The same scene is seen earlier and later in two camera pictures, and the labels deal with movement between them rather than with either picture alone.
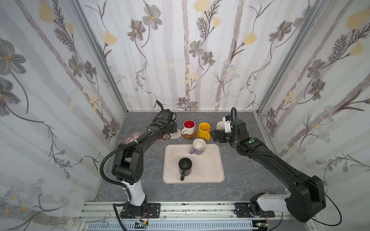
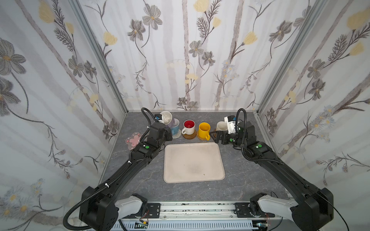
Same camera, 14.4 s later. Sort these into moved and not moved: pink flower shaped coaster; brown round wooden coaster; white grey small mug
Moved: white grey small mug
Not moved: pink flower shaped coaster; brown round wooden coaster
